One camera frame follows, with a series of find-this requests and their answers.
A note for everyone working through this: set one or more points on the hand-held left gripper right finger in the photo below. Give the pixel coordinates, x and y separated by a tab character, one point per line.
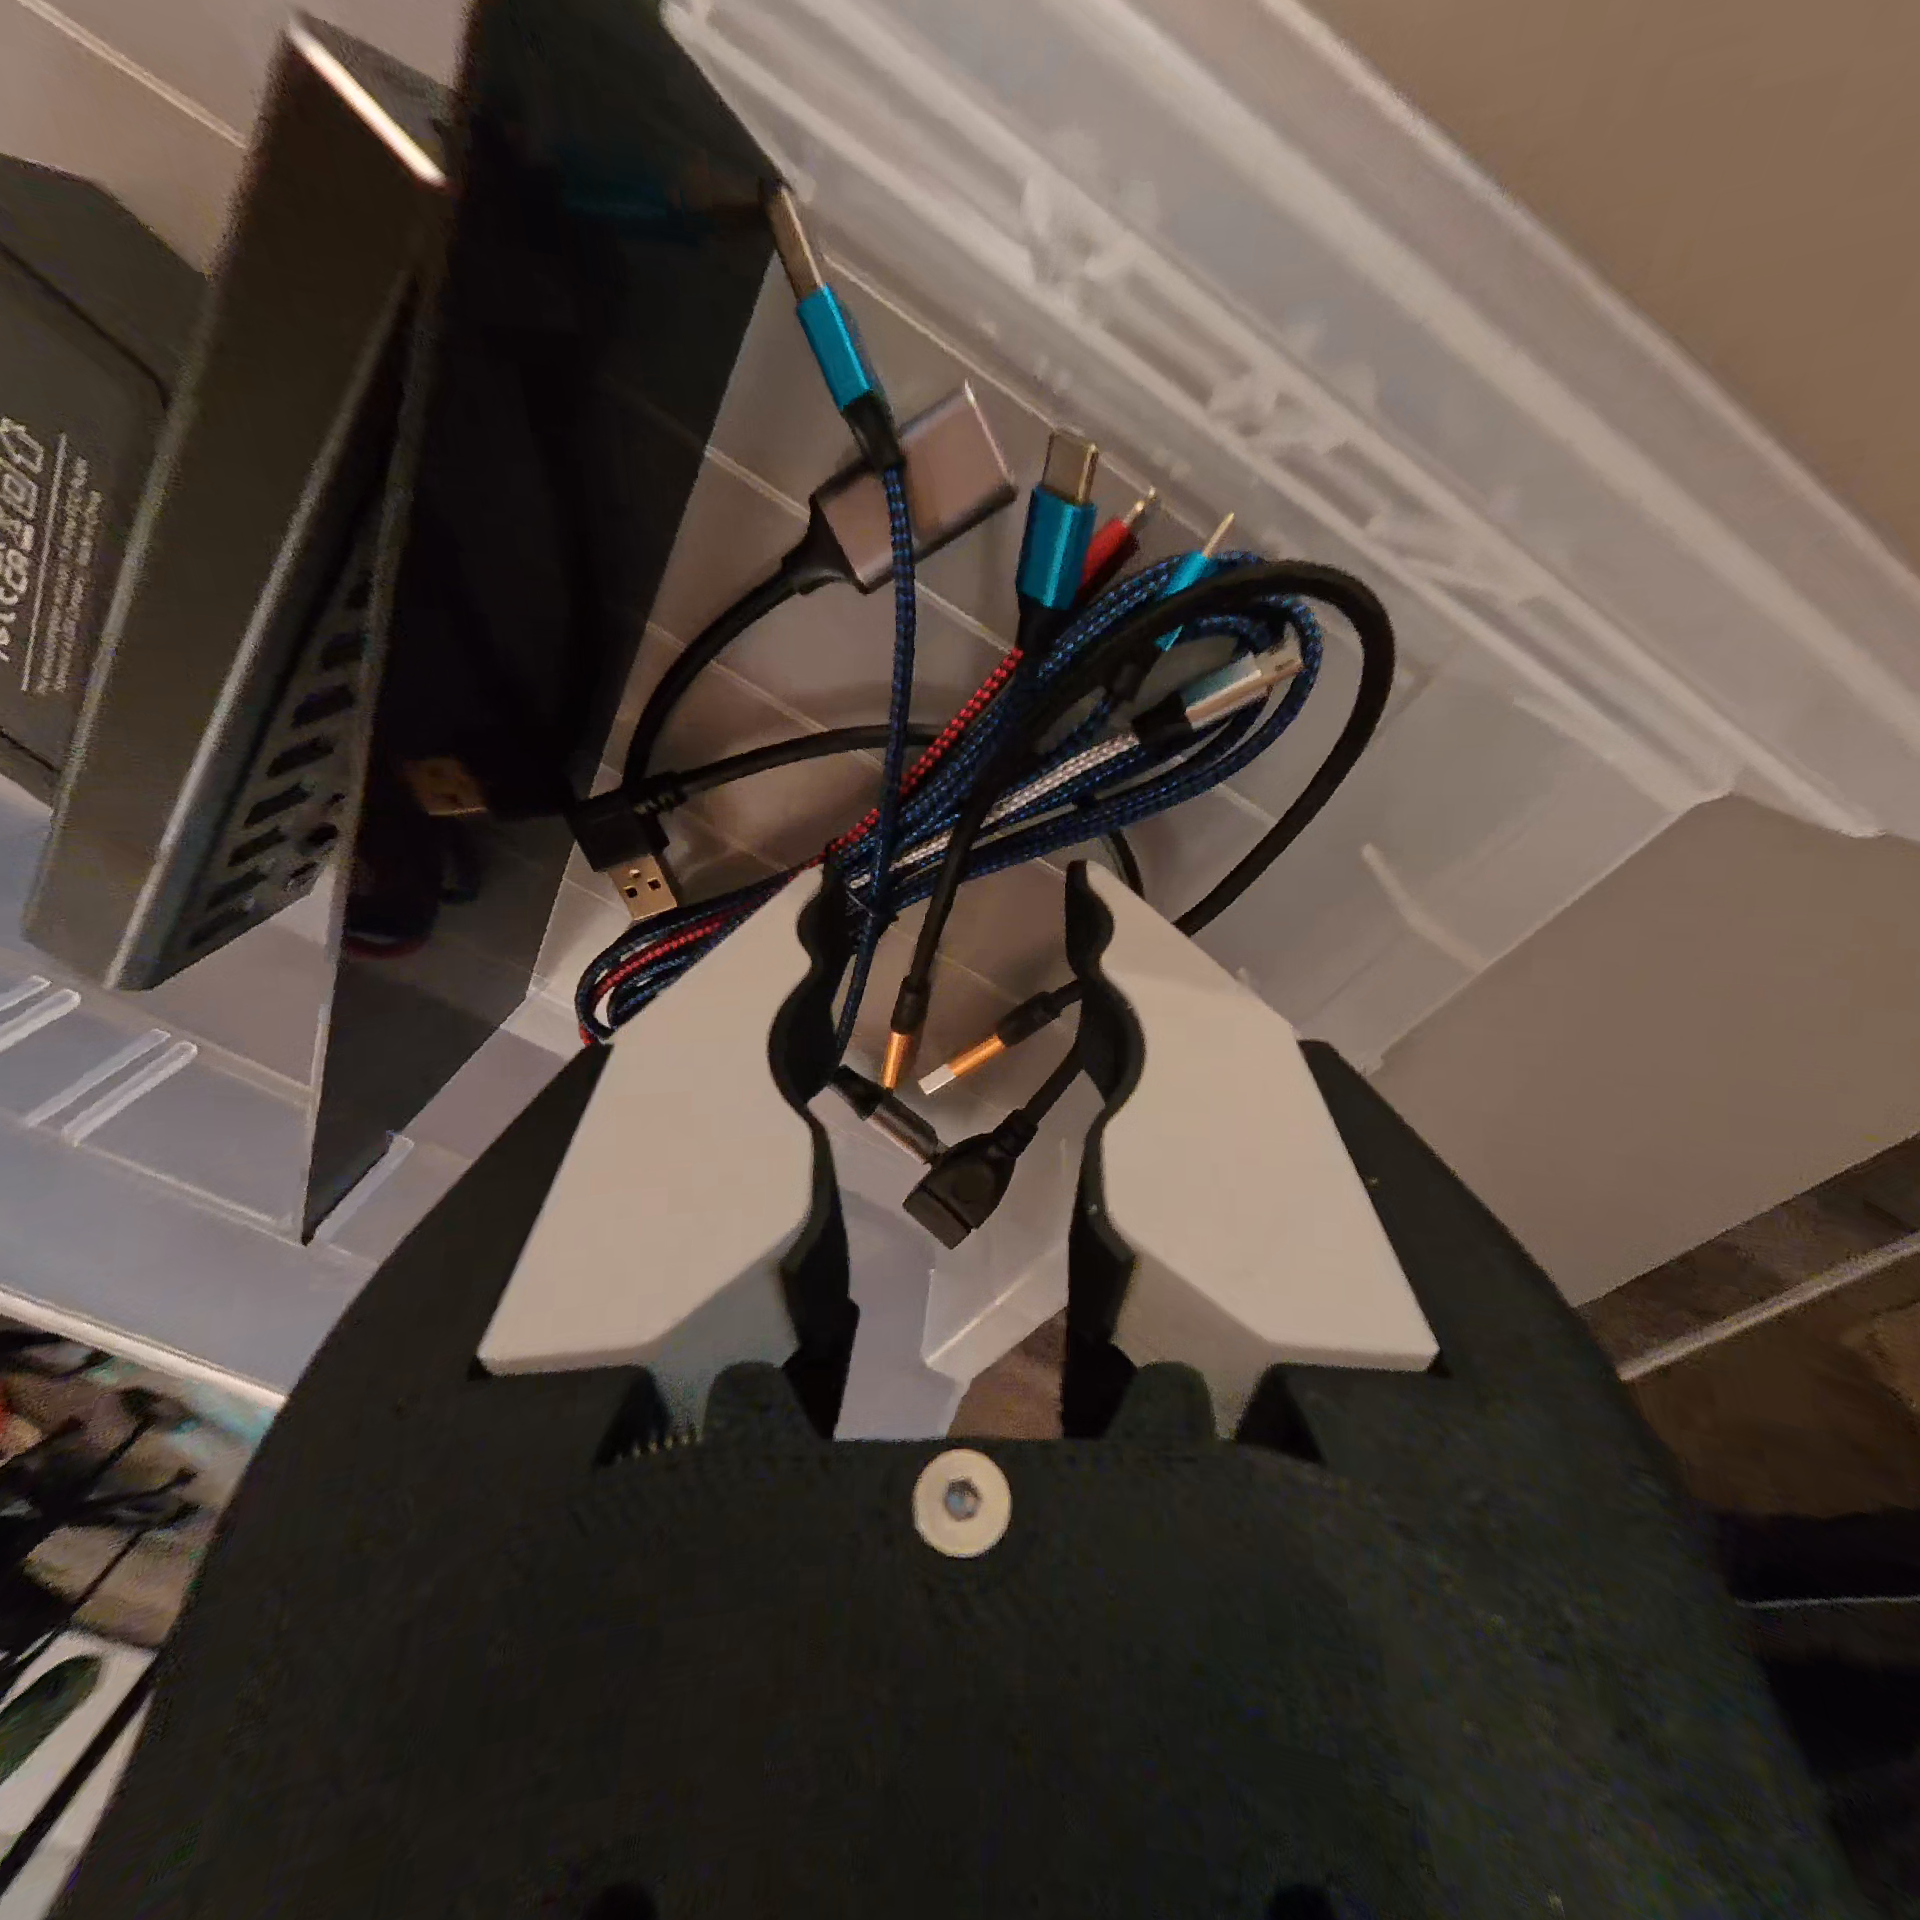
1260	1205

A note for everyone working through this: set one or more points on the black long USB hub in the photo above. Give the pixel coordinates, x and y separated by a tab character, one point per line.
211	629

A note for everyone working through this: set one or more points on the black bin divider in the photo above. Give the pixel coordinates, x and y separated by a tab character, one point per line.
575	448

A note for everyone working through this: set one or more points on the clear plastic bin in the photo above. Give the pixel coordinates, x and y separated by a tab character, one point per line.
1348	373

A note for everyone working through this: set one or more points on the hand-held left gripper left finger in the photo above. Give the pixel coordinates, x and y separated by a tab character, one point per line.
660	1205

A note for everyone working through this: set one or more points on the dark grey USB hub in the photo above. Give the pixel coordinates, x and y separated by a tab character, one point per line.
78	494

